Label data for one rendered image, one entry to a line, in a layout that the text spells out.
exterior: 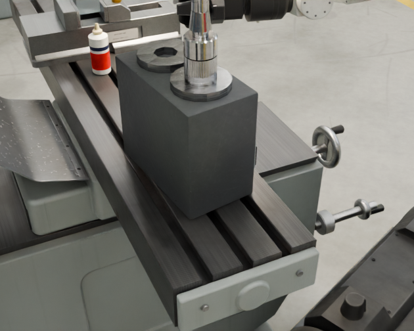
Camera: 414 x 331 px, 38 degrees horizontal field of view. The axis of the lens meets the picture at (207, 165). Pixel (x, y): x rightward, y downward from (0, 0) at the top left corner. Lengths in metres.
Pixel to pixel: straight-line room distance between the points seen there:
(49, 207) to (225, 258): 0.44
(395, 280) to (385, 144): 1.54
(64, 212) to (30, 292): 0.20
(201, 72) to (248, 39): 2.88
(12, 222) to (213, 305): 0.55
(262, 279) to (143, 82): 0.33
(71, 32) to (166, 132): 0.55
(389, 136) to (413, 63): 0.80
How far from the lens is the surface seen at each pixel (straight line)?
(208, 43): 0.83
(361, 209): 1.62
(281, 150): 1.43
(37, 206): 1.18
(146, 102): 0.92
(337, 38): 3.81
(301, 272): 0.91
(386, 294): 1.36
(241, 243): 0.89
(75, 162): 1.19
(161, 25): 1.43
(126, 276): 1.37
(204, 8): 0.82
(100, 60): 1.31
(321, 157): 1.65
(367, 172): 2.68
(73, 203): 1.20
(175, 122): 0.85
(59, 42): 1.39
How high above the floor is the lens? 1.57
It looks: 37 degrees down
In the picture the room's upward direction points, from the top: straight up
